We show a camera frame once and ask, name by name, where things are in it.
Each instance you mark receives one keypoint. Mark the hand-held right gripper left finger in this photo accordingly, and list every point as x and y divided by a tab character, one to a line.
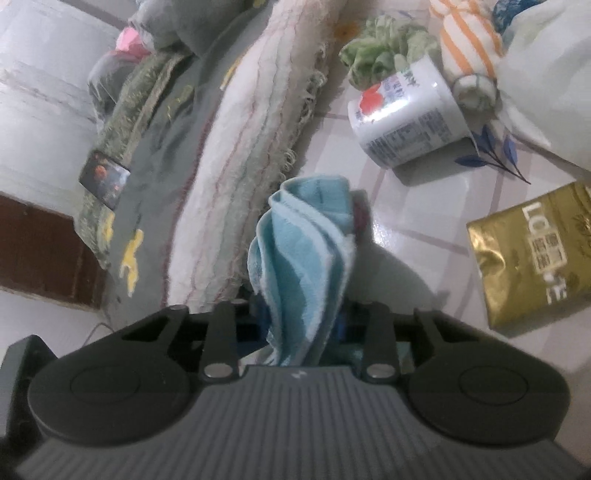
220	332

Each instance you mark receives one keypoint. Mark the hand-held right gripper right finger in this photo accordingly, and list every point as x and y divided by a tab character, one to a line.
381	337

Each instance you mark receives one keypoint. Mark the blue striped towel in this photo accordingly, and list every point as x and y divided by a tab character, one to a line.
300	258

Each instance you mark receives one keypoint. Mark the gold foil packet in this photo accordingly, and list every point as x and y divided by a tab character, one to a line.
531	258

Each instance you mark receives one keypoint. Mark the white yogurt cup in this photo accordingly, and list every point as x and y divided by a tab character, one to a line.
406	124

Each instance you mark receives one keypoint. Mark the green cloth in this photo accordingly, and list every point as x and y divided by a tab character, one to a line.
378	50

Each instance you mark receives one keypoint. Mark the orange striped cloth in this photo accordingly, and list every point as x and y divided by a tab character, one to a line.
466	50

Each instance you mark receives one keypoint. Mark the brown wooden cabinet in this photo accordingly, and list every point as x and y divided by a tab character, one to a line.
41	249

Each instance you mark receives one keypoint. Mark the white fringed blanket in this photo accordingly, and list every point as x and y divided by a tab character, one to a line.
240	152

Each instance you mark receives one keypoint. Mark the grey bedsheet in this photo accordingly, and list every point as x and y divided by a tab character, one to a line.
171	138

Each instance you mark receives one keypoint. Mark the green knitted blanket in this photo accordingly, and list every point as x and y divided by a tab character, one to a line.
134	115

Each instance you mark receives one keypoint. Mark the white wardrobe door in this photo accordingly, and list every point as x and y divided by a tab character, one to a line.
37	115

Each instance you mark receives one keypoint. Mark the white plastic bag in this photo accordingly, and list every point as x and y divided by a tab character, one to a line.
549	74

